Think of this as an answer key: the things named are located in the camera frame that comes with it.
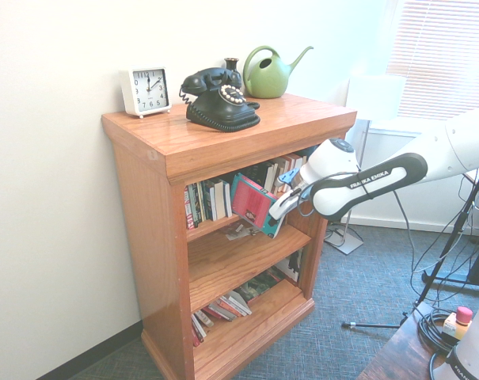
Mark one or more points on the loose paper cards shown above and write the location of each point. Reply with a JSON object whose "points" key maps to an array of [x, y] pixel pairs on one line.
{"points": [[239, 231]]}

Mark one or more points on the white floor lamp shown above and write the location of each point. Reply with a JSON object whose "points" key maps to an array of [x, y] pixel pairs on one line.
{"points": [[375, 97]]}

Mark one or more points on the red cover book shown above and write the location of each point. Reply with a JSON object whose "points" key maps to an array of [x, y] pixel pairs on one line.
{"points": [[201, 322]]}

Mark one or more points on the white brown paperback book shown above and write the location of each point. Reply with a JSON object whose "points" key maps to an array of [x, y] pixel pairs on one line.
{"points": [[271, 176]]}

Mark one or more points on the white paged paperback book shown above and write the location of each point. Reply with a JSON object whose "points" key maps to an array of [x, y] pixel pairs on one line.
{"points": [[212, 200]]}

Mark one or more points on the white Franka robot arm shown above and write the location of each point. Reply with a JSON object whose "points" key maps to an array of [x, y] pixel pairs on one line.
{"points": [[381, 178]]}

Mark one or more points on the black spine book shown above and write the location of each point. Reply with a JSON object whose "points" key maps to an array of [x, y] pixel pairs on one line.
{"points": [[255, 174]]}

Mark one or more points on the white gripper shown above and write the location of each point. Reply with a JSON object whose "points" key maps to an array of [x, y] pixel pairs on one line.
{"points": [[284, 204]]}

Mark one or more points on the white square alarm clock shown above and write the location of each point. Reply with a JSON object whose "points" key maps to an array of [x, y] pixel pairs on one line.
{"points": [[148, 89]]}

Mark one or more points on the black rotary telephone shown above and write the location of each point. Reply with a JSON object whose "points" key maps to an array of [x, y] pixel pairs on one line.
{"points": [[219, 112]]}

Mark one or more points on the dark green book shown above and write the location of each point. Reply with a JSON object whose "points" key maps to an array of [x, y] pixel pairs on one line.
{"points": [[259, 285]]}

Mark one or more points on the white black paperback book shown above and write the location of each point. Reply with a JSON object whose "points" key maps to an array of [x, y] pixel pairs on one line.
{"points": [[299, 161]]}

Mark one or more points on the yellow emergency stop button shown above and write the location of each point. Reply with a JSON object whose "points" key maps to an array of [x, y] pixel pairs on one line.
{"points": [[462, 314]]}

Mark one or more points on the white book with black figure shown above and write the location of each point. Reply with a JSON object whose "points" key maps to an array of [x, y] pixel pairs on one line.
{"points": [[290, 267]]}

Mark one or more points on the white book with red mark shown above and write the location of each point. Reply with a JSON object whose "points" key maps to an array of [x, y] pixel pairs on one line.
{"points": [[241, 301]]}

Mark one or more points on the dark spine paperback book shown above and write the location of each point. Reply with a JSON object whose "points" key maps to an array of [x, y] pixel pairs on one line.
{"points": [[204, 202]]}

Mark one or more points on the green plastic watering can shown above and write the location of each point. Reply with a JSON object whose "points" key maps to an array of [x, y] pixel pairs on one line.
{"points": [[267, 79]]}

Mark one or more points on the green spine paperback book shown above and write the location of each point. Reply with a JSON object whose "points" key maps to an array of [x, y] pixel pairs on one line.
{"points": [[197, 204]]}

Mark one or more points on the red spine paperback book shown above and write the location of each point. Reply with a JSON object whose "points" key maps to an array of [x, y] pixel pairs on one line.
{"points": [[189, 210]]}

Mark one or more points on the dark wooden table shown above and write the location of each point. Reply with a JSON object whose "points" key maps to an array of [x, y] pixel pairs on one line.
{"points": [[401, 356]]}

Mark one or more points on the teal cover paperback book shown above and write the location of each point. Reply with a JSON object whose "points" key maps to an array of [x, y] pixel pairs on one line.
{"points": [[251, 202]]}

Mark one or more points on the black tripod stand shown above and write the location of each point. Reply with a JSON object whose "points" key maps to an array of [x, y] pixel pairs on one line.
{"points": [[439, 257]]}

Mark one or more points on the wooden bookshelf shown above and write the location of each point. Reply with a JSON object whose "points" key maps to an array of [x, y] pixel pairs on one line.
{"points": [[144, 237]]}

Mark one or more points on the white red paperback book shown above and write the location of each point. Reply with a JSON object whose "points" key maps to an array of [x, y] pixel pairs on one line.
{"points": [[285, 164]]}

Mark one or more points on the black vase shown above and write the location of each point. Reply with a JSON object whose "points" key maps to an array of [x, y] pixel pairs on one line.
{"points": [[231, 64]]}

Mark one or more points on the orange red book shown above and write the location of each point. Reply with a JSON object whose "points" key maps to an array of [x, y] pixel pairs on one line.
{"points": [[219, 313]]}

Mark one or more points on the blue cover paperback book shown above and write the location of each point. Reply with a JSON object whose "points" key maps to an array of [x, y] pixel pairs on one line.
{"points": [[222, 198]]}

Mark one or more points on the window blinds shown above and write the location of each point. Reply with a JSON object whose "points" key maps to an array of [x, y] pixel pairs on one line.
{"points": [[441, 59]]}

